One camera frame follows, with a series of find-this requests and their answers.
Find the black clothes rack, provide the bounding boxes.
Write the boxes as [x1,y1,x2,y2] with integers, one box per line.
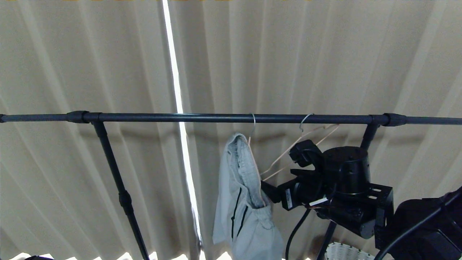
[0,110,462,260]

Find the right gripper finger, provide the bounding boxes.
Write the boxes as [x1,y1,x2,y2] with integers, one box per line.
[261,181,282,203]

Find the pale grey shorts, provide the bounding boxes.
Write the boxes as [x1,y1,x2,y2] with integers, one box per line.
[212,133,284,260]

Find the pink clothes hanger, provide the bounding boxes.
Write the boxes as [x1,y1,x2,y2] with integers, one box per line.
[247,113,257,147]
[260,113,340,182]

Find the black cable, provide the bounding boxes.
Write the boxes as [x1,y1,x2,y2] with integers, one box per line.
[285,208,311,260]

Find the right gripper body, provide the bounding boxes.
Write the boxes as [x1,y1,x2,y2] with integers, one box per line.
[278,170,327,212]

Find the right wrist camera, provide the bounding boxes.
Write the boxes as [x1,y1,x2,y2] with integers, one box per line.
[289,140,324,168]

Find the white laundry basket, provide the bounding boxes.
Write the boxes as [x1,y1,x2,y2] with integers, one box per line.
[325,243,376,260]

